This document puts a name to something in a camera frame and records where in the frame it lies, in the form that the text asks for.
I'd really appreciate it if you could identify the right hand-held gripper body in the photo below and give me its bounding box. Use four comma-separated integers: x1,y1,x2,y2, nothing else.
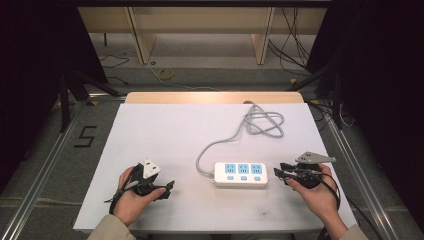
292,151,337,190

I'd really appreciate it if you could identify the yellow cable coil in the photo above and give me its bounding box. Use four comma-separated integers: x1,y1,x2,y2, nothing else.
156,67,175,81

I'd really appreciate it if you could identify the black metal stand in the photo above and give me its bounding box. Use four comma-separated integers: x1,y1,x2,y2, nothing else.
285,61,345,131
58,70,122,134

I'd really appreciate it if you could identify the white floor cable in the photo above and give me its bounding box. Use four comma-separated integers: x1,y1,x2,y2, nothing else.
147,61,223,93

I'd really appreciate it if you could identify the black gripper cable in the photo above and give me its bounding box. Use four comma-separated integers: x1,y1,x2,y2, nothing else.
316,171,382,240
103,163,142,215

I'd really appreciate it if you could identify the white table sheet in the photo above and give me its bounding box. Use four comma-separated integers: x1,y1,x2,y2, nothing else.
72,102,358,234

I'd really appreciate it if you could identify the grey power strip cable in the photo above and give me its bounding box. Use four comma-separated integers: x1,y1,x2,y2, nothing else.
195,103,285,178

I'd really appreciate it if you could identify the wooden table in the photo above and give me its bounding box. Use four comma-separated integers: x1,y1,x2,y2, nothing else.
124,91,305,105

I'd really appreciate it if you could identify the person's left hand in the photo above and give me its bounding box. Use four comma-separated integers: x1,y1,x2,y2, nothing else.
113,166,168,228

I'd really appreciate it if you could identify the person's right hand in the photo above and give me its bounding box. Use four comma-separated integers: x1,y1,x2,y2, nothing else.
285,164,342,225

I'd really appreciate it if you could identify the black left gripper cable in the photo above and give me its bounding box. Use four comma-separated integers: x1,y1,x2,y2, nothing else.
103,163,142,215

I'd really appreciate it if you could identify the white power strip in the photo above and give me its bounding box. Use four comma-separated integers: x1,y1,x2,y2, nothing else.
212,161,269,188

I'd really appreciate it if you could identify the aluminium floor rail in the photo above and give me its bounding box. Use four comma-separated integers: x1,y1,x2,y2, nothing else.
0,99,91,240
323,114,402,240

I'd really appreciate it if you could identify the beige wooden bench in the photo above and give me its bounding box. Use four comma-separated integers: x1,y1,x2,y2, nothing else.
77,6,328,66

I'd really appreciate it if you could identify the thin black floor cable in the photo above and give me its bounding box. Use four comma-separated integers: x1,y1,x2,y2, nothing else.
99,54,131,86

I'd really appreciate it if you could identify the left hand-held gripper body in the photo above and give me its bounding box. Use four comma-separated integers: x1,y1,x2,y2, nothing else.
131,158,162,197

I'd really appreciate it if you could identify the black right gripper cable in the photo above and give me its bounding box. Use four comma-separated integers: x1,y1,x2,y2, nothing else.
316,171,382,240

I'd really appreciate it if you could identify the bundle of black cables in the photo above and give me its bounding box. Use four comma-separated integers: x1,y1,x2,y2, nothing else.
267,6,322,78

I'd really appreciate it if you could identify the dark curtain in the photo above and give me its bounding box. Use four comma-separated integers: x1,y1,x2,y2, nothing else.
304,0,424,233
0,0,109,196

